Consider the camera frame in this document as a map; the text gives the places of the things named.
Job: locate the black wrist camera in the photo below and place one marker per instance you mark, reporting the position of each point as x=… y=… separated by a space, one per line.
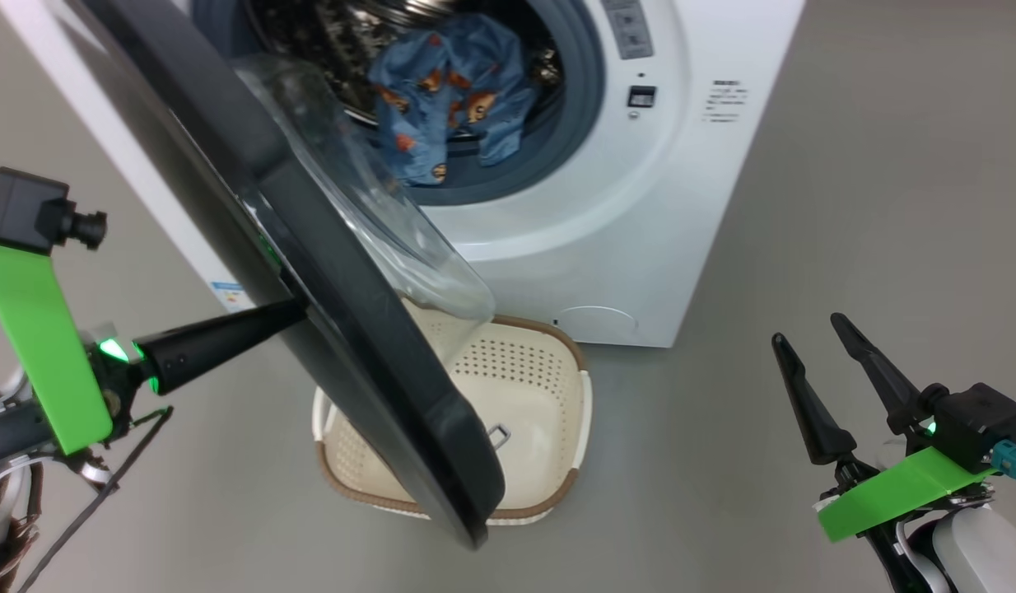
x=26 y=210
x=977 y=420

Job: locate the blue bear print garment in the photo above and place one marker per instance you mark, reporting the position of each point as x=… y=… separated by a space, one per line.
x=450 y=91

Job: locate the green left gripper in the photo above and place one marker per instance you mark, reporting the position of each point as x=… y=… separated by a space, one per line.
x=39 y=329

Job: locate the grey warning sticker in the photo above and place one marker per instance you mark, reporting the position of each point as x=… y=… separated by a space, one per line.
x=627 y=29

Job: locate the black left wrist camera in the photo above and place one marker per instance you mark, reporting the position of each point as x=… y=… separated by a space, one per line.
x=26 y=210

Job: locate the black door latch socket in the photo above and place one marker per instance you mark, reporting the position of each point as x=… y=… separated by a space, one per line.
x=642 y=96

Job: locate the cream perforated laundry basket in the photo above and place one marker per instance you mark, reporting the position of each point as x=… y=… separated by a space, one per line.
x=524 y=387

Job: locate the white front-load washing machine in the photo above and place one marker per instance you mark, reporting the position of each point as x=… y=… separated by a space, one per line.
x=640 y=231

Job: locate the grey rubber door gasket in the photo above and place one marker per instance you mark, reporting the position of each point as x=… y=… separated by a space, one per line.
x=574 y=140

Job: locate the blue energy label sticker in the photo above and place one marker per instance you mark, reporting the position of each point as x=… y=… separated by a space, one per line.
x=228 y=295

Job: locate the round white filter cover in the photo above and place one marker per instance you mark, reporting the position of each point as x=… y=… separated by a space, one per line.
x=597 y=323

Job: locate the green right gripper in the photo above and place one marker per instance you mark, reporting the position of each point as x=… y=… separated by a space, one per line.
x=895 y=494

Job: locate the small printed text label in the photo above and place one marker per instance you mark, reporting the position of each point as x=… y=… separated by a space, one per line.
x=724 y=101

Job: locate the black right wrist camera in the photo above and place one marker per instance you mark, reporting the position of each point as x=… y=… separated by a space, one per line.
x=977 y=420

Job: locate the stainless steel washing machine drum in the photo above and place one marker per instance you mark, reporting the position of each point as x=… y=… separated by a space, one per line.
x=327 y=41

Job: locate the washing machine glass door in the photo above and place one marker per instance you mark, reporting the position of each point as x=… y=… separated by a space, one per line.
x=335 y=313

